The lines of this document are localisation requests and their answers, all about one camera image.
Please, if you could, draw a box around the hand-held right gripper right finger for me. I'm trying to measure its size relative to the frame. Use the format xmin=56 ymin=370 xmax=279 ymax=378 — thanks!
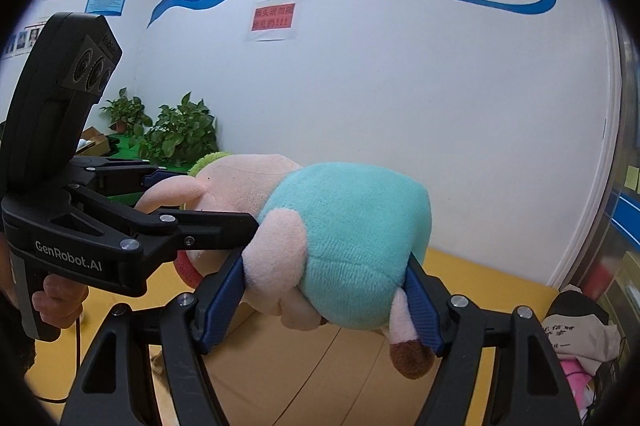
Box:
xmin=402 ymin=256 xmax=583 ymax=426

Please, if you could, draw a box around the pink plush toy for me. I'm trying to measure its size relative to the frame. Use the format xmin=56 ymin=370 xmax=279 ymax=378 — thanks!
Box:
xmin=557 ymin=358 xmax=601 ymax=426

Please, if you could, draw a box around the small potted green plant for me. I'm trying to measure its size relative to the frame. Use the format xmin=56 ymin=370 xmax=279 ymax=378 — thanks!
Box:
xmin=102 ymin=88 xmax=153 ymax=137

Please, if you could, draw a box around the black cable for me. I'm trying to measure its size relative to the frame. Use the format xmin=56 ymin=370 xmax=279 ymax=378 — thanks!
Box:
xmin=35 ymin=316 xmax=83 ymax=404

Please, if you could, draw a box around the cardboard box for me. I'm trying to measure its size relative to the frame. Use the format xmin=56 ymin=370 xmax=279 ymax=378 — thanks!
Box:
xmin=149 ymin=300 xmax=446 ymax=426

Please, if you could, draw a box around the green artificial turf stand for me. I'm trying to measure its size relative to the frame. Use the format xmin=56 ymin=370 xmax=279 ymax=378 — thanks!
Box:
xmin=107 ymin=133 xmax=196 ymax=175

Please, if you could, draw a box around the large potted green plant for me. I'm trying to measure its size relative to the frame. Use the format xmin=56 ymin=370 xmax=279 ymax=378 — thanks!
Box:
xmin=137 ymin=92 xmax=219 ymax=168

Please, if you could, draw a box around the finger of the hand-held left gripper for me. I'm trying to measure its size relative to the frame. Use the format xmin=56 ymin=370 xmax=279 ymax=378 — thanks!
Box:
xmin=74 ymin=157 xmax=170 ymax=208
xmin=65 ymin=187 xmax=260 ymax=273

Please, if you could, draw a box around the white tote bag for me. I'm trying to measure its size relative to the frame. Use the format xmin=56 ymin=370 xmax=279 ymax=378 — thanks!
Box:
xmin=542 ymin=286 xmax=623 ymax=374

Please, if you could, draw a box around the red paper wall sign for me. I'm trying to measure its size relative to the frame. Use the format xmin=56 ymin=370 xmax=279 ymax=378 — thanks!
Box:
xmin=245 ymin=0 xmax=301 ymax=43

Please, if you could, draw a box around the small brown carton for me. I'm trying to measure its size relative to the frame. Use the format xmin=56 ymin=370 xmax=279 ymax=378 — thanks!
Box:
xmin=75 ymin=126 xmax=114 ymax=157

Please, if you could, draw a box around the plush pig toy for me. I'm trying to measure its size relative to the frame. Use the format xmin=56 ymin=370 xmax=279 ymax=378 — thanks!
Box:
xmin=135 ymin=151 xmax=436 ymax=380

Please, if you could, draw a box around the row of wall photos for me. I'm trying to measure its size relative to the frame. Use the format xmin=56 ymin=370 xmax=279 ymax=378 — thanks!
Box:
xmin=2 ymin=23 xmax=43 ymax=59

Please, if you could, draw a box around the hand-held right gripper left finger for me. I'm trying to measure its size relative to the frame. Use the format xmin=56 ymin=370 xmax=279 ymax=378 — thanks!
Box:
xmin=62 ymin=253 xmax=247 ymax=426

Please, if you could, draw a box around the person's left hand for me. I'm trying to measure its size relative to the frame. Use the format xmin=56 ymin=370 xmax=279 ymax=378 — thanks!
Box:
xmin=32 ymin=273 xmax=91 ymax=333

